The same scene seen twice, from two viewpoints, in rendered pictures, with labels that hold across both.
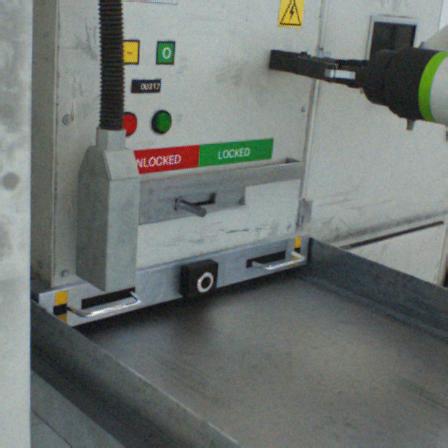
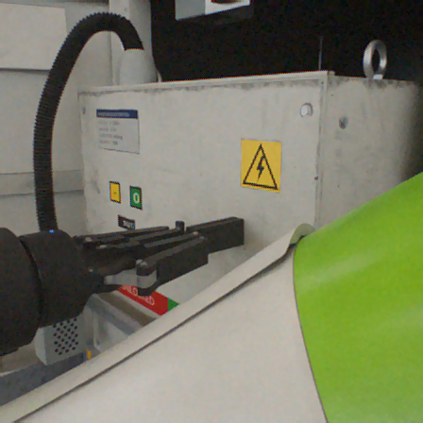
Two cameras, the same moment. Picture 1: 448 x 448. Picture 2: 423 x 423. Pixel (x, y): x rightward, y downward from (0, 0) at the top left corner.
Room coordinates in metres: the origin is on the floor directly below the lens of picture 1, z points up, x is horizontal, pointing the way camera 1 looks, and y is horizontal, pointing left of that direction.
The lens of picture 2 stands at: (1.16, -0.54, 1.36)
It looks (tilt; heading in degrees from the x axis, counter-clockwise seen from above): 13 degrees down; 93
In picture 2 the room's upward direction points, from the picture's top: straight up
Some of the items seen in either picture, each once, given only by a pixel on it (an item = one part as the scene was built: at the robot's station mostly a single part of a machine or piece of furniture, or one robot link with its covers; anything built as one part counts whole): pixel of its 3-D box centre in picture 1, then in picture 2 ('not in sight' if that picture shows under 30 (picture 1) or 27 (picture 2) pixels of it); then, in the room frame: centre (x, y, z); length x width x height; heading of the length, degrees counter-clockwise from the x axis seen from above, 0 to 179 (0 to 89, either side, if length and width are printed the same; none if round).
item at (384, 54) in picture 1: (373, 75); (77, 269); (1.02, -0.18, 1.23); 0.09 x 0.08 x 0.07; 45
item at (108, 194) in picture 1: (106, 215); (59, 305); (0.86, 0.15, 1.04); 0.08 x 0.05 x 0.17; 44
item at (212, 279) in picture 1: (200, 279); not in sight; (1.04, 0.04, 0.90); 0.06 x 0.03 x 0.05; 134
